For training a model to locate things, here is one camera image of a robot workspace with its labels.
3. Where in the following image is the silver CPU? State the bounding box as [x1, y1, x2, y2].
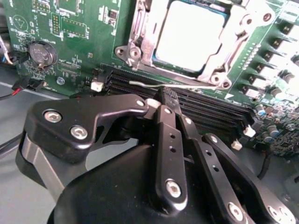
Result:
[155, 1, 232, 73]

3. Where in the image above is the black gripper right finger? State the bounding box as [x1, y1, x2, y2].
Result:
[165, 88, 298, 224]

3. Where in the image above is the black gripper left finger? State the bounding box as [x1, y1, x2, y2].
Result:
[23, 88, 189, 212]

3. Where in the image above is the metal socket cover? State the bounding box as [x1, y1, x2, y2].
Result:
[129, 0, 254, 81]

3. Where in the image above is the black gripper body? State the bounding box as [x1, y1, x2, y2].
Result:
[15, 134, 226, 224]

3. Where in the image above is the metal locking lever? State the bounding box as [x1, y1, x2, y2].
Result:
[128, 80, 221, 91]

